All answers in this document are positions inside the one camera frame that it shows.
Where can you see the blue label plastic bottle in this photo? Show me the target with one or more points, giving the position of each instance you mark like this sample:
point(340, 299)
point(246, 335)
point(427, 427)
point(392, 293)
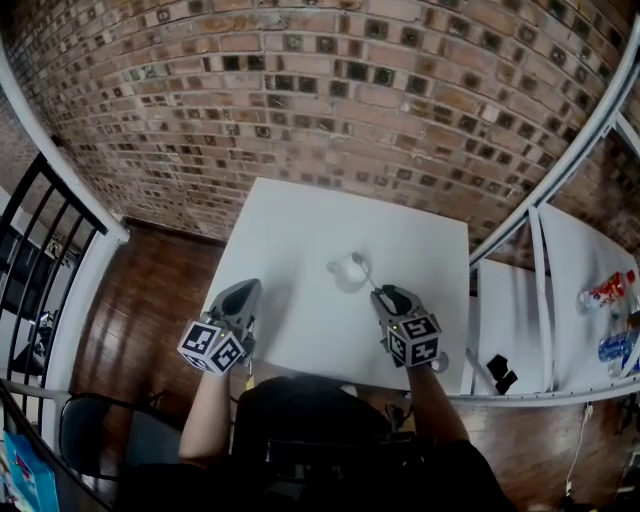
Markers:
point(619, 347)

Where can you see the person's white right shoe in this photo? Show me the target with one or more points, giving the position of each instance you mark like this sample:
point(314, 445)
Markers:
point(350, 389)

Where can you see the black chair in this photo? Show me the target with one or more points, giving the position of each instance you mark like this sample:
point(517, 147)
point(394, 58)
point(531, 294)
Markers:
point(95, 430)

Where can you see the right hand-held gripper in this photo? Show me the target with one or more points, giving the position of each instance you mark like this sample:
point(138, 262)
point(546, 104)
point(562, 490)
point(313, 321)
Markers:
point(415, 340)

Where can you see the white curved metal post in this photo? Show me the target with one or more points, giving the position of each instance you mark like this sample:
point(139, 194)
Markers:
point(80, 310)

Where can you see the blue bag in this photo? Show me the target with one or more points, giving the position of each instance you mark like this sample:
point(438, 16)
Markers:
point(30, 475)

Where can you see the person's left forearm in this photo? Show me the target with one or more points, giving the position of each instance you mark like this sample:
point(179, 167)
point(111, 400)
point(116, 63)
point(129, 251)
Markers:
point(205, 420)

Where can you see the small yellow tag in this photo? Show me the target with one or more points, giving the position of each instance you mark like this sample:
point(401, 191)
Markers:
point(248, 380)

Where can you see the red label plastic bottle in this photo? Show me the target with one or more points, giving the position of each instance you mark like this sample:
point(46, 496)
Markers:
point(607, 290)

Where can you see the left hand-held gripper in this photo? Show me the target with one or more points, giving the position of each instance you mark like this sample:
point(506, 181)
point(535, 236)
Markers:
point(212, 347)

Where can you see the black metal railing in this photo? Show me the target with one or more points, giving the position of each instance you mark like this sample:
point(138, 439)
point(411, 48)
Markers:
point(37, 235)

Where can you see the white cup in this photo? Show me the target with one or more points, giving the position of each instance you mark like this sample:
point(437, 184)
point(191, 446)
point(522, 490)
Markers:
point(350, 274)

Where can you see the metal spoon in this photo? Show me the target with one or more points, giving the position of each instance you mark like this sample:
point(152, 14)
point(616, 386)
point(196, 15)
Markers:
point(367, 274)

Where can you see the person's right forearm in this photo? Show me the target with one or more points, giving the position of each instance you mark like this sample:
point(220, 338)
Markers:
point(437, 405)

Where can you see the person's black clothed body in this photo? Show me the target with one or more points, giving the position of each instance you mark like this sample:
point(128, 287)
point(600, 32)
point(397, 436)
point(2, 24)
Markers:
point(315, 450)

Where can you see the small black device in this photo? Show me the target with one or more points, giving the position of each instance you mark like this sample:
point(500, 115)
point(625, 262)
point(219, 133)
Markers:
point(501, 372)

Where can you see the white metal frame with struts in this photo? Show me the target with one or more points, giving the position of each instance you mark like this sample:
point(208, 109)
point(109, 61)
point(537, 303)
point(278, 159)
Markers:
point(550, 300)

